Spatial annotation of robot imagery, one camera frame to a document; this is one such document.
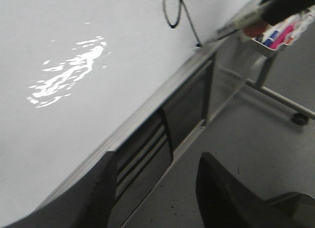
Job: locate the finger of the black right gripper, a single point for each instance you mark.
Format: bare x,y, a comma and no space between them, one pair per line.
279,10

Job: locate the grey fabric pocket organizer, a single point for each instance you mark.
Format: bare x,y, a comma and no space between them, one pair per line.
143,158

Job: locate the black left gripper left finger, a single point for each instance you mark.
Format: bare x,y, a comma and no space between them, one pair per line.
86,204

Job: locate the black caster wheel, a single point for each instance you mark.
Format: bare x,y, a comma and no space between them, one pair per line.
299,119

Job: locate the white black whiteboard marker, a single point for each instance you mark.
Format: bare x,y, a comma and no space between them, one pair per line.
239,22

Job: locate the blue capped marker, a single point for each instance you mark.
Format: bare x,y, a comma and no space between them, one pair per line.
271,38

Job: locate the white plastic marker tray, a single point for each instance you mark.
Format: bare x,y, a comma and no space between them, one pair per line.
301,21

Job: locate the pink marker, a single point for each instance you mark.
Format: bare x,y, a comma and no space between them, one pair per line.
280,39

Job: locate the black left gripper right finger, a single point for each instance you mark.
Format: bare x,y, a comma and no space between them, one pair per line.
224,202

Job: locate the white whiteboard with frame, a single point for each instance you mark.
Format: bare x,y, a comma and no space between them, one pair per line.
73,71

